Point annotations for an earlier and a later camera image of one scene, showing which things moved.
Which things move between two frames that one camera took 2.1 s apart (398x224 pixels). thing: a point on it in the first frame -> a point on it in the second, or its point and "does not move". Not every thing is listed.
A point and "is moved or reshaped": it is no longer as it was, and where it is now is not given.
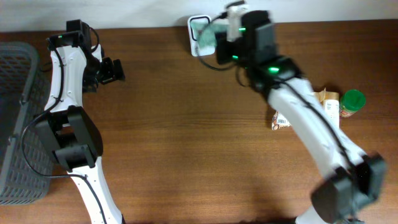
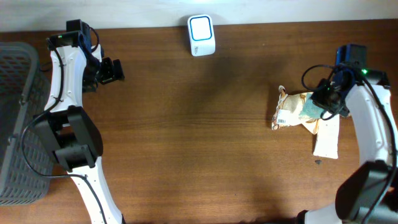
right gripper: (221, 50) -> (317, 98)
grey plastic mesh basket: (27, 163) does not move
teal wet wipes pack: (201, 35) is moved or reshaped
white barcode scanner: (202, 35) does not move
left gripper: (110, 75) does not move
